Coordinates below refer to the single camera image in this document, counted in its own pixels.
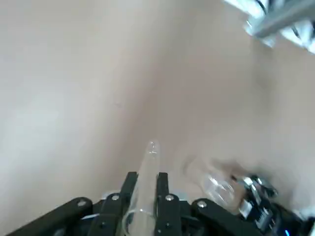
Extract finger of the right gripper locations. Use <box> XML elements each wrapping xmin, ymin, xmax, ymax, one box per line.
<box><xmin>231</xmin><ymin>175</ymin><xmax>279</xmax><ymax>228</ymax></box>

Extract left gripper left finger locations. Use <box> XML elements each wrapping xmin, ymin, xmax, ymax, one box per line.
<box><xmin>9</xmin><ymin>172</ymin><xmax>138</xmax><ymax>236</ymax></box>

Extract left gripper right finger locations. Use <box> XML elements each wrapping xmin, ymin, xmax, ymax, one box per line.
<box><xmin>155</xmin><ymin>172</ymin><xmax>268</xmax><ymax>236</ymax></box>

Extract small glass beaker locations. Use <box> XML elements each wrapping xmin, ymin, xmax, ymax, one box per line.
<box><xmin>199</xmin><ymin>172</ymin><xmax>236</xmax><ymax>206</ymax></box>

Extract glass test tube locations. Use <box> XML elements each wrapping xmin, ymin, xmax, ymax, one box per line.
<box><xmin>122</xmin><ymin>140</ymin><xmax>162</xmax><ymax>236</ymax></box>

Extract aluminium frame post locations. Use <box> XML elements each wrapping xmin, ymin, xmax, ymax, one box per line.
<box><xmin>246</xmin><ymin>0</ymin><xmax>315</xmax><ymax>47</ymax></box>

